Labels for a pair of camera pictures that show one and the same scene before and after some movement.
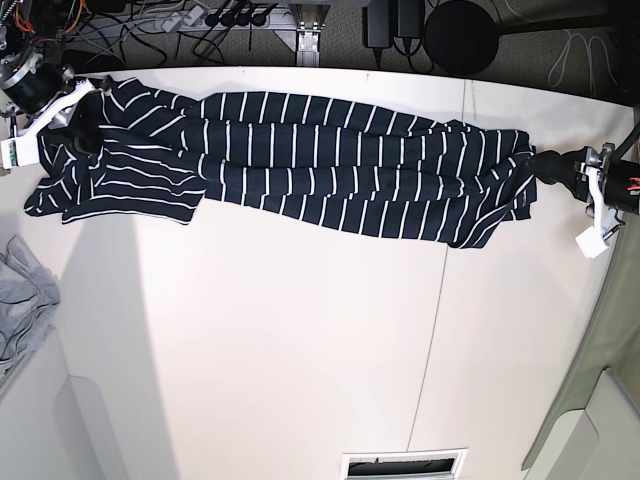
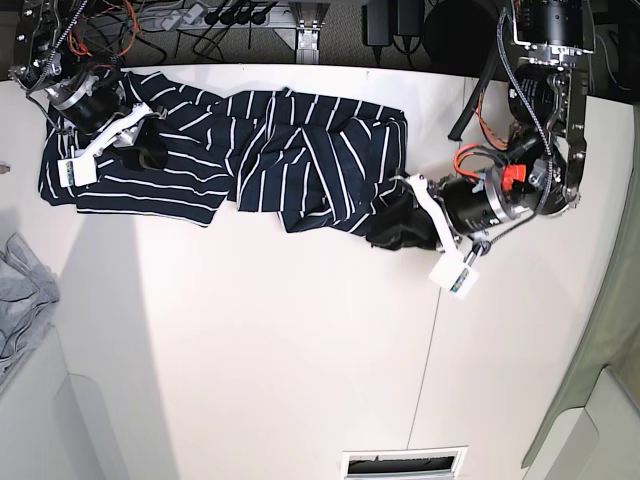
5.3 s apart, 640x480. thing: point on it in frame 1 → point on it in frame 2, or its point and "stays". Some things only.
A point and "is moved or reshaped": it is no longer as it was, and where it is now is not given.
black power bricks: x=383 y=20 stays
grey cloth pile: x=29 y=300 stays
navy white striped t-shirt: x=129 y=151 is moved or reshaped
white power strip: x=205 y=19 stays
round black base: x=461 y=37 stays
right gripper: x=600 y=177 → x=463 y=207
